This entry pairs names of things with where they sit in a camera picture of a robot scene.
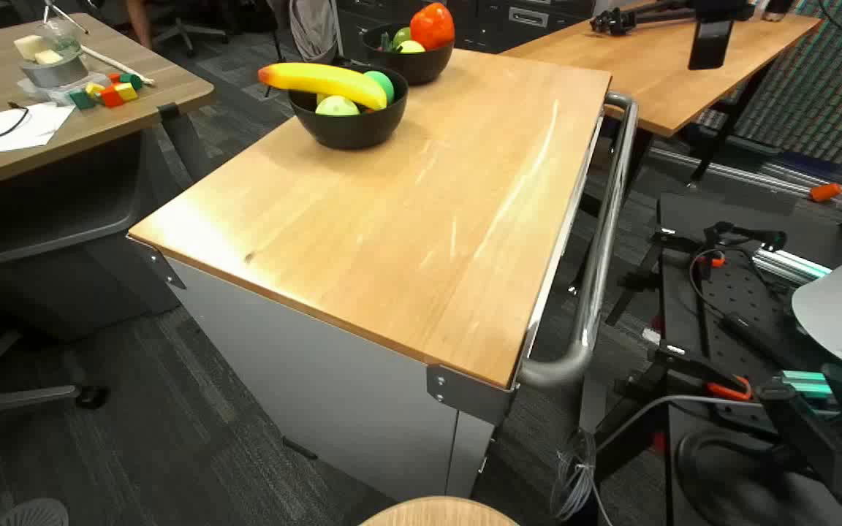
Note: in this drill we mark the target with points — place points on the black plastic bowl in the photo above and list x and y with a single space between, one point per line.
423 69
352 133

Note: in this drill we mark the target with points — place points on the yellow toy banana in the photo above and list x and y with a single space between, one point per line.
328 79

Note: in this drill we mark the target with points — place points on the white cart with wooden top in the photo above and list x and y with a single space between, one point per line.
343 389

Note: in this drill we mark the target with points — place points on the yellow toy lemon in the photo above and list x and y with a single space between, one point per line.
410 45

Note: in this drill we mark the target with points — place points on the green toy lime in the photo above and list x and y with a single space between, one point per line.
400 35

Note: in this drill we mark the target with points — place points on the orange fruit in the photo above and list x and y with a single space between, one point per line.
433 28

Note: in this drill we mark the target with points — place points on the round wooden stool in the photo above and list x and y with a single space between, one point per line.
439 511

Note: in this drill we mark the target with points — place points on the light wooden table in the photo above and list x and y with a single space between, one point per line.
656 69

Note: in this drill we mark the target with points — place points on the black folded tripod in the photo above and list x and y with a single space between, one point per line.
635 16

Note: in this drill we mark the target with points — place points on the black office chair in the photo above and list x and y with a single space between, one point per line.
188 32

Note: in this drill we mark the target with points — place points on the yellow toy block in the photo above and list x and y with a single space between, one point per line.
126 92

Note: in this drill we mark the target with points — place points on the wooden office desk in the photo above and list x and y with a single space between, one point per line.
102 120

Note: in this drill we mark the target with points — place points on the red toy block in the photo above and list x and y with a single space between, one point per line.
109 98

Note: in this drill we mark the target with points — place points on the white plastic rod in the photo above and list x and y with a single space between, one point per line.
119 64

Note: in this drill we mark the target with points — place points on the aluminium profile bar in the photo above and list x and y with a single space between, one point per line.
787 263

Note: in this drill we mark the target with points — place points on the black rectangular box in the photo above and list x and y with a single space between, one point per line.
713 41

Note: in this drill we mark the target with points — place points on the green toy block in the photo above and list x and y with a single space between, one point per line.
84 101

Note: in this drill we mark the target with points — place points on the small orange tool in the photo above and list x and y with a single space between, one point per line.
827 190

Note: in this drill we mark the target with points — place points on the office chair star base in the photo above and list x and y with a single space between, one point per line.
21 397

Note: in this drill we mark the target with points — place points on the clear plastic food container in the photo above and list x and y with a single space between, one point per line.
46 72

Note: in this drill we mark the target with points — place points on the clear plastic cup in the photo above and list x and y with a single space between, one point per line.
64 32

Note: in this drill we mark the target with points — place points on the white paper sheet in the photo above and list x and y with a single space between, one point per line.
12 136

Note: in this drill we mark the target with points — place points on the green fabric partition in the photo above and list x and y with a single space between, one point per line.
819 89

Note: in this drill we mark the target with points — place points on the grey chair seat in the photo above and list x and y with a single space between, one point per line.
30 511

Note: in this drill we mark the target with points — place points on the black camera tripod stand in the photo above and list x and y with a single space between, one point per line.
283 29

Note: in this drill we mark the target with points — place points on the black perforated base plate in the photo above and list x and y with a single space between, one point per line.
754 302

